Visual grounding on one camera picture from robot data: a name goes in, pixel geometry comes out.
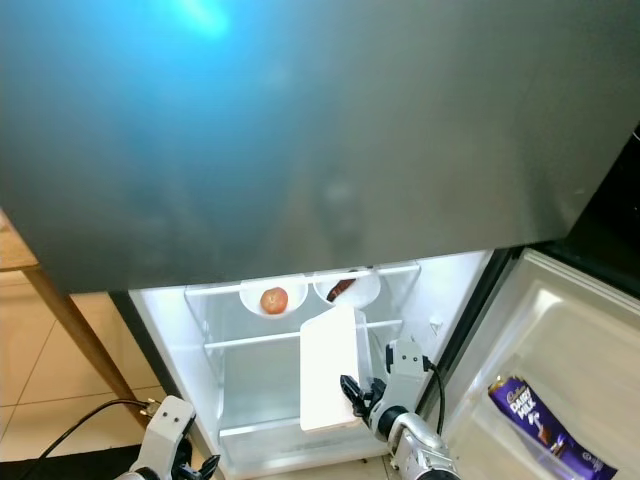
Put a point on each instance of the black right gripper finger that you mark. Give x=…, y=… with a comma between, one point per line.
x=368, y=415
x=358, y=396

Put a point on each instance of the clear labelled container white lid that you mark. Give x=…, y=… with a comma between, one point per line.
x=330, y=375

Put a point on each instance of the stainless fridge compartment door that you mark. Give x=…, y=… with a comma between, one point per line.
x=560, y=330

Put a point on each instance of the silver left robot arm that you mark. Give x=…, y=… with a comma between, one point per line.
x=140, y=476

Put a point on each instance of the clear fridge shelf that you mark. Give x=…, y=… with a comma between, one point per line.
x=250, y=341

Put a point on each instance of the stainless fridge freezer door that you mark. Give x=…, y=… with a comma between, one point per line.
x=310, y=130

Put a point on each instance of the white plate under brown snack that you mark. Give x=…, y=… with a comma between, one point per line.
x=370, y=288

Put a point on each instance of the brown snack piece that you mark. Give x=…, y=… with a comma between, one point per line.
x=340, y=288

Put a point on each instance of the red apple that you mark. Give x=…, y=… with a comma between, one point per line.
x=273, y=300

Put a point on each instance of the black floor mat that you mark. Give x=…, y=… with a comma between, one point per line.
x=60, y=468

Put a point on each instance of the white plate under apple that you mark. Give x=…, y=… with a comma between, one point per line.
x=250, y=295

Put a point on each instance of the purple chocolate bar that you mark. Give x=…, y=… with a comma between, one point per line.
x=535, y=420

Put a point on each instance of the wooden table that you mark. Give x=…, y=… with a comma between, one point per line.
x=15, y=245

